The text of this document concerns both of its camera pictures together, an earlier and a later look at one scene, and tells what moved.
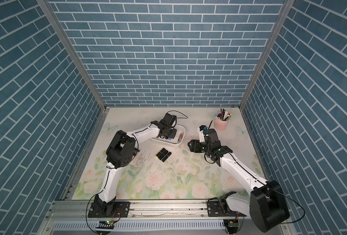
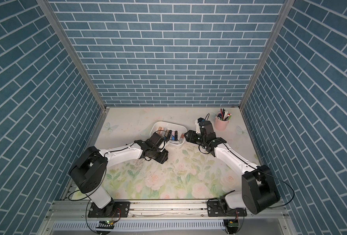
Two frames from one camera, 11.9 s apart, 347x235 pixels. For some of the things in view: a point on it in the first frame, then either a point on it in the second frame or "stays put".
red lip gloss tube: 180,137 stays put
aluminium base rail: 71,217 stays put
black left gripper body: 170,132 to 158,155
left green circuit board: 106,224 stays put
